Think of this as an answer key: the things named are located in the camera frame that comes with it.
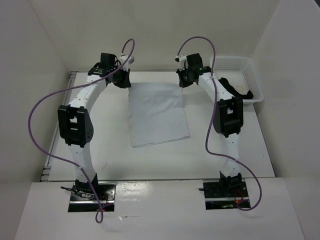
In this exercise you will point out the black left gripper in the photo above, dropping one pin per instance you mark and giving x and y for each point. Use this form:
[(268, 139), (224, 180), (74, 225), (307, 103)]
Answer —
[(125, 82)]

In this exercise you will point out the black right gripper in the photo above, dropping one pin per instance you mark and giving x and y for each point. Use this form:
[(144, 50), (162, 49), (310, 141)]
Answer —
[(183, 83)]

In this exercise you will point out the white skirt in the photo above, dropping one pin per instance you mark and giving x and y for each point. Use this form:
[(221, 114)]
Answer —
[(156, 114)]

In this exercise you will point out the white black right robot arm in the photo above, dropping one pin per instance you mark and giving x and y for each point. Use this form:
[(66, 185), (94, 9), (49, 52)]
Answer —
[(227, 119)]

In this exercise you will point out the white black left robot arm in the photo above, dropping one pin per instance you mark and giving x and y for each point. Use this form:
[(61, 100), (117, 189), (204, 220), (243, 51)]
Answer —
[(75, 125)]

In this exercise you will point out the black skirt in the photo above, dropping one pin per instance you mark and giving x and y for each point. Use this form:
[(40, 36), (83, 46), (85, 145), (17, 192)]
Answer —
[(225, 83)]

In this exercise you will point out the white plastic laundry basket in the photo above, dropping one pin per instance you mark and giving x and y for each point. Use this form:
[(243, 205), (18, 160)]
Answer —
[(241, 75)]

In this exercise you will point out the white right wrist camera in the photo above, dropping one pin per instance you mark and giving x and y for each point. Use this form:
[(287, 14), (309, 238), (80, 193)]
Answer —
[(182, 61)]

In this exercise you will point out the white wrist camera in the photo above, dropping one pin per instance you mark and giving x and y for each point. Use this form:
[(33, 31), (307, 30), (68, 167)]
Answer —
[(182, 61), (126, 61)]

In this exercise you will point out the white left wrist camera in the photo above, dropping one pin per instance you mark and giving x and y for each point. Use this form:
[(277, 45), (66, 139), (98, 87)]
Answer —
[(126, 61)]

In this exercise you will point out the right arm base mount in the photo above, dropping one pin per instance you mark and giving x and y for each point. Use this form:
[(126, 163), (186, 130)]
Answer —
[(217, 199)]

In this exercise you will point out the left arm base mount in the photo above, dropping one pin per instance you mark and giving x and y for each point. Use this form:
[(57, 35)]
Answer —
[(82, 202)]

